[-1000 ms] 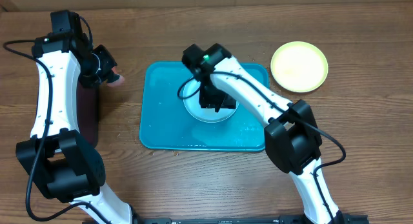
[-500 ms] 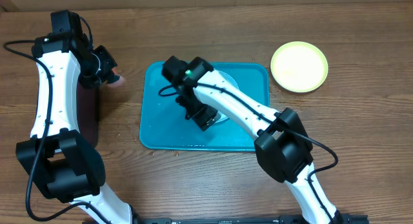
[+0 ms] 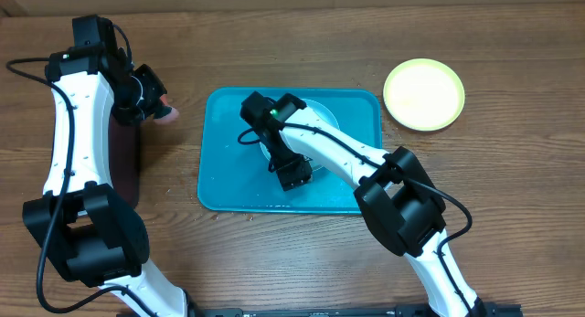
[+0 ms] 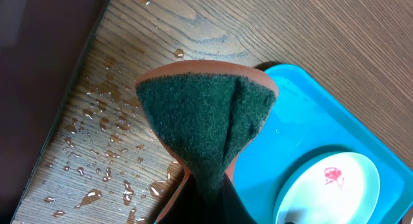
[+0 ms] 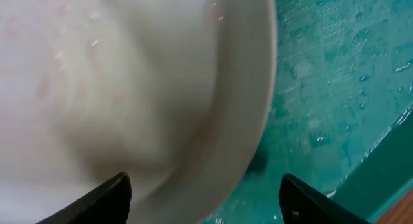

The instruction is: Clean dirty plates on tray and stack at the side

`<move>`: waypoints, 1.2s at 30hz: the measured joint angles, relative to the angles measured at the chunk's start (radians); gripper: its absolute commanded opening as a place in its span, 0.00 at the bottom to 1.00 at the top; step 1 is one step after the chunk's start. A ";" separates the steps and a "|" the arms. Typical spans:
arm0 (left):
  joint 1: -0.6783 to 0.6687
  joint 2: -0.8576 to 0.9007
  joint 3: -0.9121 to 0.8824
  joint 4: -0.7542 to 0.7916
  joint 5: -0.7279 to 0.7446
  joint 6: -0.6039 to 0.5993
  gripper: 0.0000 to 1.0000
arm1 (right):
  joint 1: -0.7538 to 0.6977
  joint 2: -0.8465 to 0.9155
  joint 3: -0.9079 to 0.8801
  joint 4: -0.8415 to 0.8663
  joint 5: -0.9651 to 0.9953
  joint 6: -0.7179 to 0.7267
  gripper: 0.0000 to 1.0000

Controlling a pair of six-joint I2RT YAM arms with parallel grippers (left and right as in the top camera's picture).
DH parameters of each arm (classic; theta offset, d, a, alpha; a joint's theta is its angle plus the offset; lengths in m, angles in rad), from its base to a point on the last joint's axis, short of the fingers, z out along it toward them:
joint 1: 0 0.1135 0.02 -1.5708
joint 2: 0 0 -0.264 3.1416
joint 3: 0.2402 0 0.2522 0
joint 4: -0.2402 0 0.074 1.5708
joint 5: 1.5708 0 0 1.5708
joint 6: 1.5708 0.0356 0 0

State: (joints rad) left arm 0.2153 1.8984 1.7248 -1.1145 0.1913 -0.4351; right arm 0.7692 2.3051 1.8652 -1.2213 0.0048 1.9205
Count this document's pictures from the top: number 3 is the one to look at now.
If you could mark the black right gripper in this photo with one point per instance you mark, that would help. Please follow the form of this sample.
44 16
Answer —
294 179

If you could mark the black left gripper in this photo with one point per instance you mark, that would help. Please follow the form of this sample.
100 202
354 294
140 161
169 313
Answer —
128 116

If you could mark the light blue plate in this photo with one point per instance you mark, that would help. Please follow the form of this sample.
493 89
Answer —
325 114

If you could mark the yellow-green plate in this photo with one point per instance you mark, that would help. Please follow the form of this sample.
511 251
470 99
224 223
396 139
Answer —
424 95

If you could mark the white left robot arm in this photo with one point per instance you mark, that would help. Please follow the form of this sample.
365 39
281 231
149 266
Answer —
86 222

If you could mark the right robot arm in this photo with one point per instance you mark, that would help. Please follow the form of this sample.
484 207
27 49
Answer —
398 201

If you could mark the black water tray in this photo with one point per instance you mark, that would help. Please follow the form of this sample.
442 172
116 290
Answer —
124 160

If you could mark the teal plastic tray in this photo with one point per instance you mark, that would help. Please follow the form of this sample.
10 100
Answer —
233 170

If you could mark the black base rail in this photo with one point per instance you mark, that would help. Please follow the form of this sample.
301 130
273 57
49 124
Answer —
405 310

